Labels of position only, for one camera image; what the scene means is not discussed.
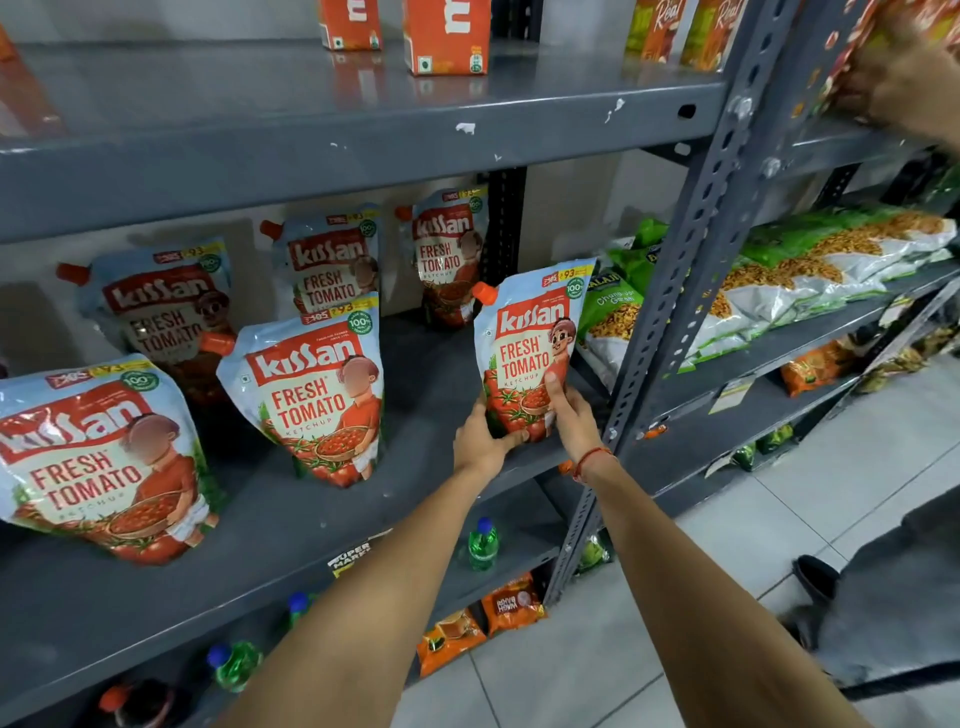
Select person's right hand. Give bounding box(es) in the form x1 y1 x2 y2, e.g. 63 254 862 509
542 371 610 466

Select tomato ketchup pouch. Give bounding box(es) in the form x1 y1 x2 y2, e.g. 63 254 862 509
259 209 383 318
57 237 238 408
394 185 489 330
0 353 228 567
199 300 386 489
471 258 598 444

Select black yellow shelf sticker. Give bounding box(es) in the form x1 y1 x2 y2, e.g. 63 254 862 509
327 540 374 579

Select yellow brown snack packets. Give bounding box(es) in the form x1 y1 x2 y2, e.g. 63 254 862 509
857 321 960 396

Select dark soda bottle orange cap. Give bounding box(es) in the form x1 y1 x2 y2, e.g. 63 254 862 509
96 678 195 728

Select white shelf price tag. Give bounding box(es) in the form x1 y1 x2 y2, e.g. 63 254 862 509
708 378 756 416

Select bright green snack packet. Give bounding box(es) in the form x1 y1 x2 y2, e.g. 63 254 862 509
606 218 671 295

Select small green packets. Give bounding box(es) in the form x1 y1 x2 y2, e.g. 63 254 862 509
730 423 797 474

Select orange noodle packet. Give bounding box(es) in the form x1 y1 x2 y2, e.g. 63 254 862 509
415 608 489 681
479 573 548 639

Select orange drink carton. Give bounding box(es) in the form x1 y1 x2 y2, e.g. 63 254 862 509
402 0 493 77
318 0 384 53

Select red thread bracelet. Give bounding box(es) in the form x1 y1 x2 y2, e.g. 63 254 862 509
558 447 615 483

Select row of green white snack packets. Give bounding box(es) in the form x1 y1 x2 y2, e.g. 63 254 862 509
576 206 960 376

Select person's left hand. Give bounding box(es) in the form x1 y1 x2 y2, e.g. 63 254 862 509
452 396 531 482

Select green brown juice carton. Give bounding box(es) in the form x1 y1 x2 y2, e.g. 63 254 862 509
625 0 688 66
680 0 748 73

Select orange snack packet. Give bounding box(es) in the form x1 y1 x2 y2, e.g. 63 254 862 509
780 340 861 399

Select red patterned snack packet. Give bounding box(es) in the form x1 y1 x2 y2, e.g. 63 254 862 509
816 0 960 123

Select person's left forearm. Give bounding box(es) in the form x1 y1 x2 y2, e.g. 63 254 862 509
216 463 498 728

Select grey metal shelf rack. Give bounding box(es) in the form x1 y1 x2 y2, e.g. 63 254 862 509
541 0 960 609
0 0 789 728

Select person's right forearm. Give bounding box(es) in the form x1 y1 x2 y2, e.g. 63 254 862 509
581 452 873 728

